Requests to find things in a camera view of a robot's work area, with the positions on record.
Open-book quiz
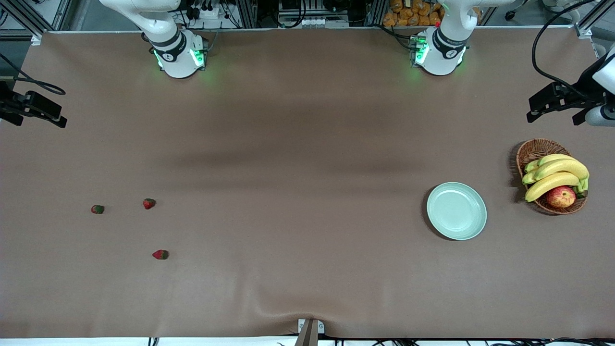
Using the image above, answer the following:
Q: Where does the grey metal mount bracket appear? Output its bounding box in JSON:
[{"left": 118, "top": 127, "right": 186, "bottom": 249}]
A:
[{"left": 295, "top": 319, "right": 325, "bottom": 346}]

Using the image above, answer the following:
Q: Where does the aluminium frame post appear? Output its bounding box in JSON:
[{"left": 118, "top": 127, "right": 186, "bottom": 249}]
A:
[{"left": 235, "top": 0, "right": 258, "bottom": 28}]

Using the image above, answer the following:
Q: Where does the white power strip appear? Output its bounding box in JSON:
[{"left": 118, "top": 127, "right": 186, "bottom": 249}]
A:
[{"left": 190, "top": 4, "right": 221, "bottom": 21}]

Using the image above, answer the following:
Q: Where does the aluminium frame strut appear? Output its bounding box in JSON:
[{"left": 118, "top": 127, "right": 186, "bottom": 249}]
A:
[{"left": 9, "top": 0, "right": 45, "bottom": 46}]

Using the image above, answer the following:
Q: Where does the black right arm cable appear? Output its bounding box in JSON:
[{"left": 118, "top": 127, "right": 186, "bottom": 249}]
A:
[{"left": 0, "top": 52, "right": 67, "bottom": 96}]

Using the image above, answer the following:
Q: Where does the white connector strip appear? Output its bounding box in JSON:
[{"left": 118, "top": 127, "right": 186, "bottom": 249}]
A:
[{"left": 302, "top": 17, "right": 350, "bottom": 28}]

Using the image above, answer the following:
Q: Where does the brown wicker basket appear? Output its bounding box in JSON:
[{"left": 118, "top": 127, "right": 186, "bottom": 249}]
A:
[{"left": 516, "top": 138, "right": 588, "bottom": 216}]

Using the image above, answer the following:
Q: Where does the aluminium frame corner profile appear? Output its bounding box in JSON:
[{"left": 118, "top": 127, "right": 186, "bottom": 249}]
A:
[{"left": 574, "top": 0, "right": 608, "bottom": 39}]

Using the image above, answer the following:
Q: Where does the light green round plate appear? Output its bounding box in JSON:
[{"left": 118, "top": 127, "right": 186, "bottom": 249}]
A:
[{"left": 427, "top": 182, "right": 487, "bottom": 241}]

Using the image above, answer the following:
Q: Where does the red yellow apple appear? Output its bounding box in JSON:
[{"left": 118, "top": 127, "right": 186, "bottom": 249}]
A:
[{"left": 546, "top": 185, "right": 577, "bottom": 209}]

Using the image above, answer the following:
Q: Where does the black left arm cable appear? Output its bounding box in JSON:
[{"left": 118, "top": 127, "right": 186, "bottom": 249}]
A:
[{"left": 531, "top": 0, "right": 599, "bottom": 97}]

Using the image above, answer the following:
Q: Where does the pile of orange objects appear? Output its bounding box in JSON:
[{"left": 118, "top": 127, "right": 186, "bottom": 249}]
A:
[{"left": 383, "top": 0, "right": 445, "bottom": 27}]

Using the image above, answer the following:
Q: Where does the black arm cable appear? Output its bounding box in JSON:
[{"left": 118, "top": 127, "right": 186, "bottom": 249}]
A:
[
  {"left": 0, "top": 52, "right": 67, "bottom": 96},
  {"left": 531, "top": 0, "right": 599, "bottom": 97}
]

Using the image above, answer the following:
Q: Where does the brown table cover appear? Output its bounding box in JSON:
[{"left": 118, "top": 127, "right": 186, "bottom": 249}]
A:
[{"left": 0, "top": 26, "right": 615, "bottom": 339}]

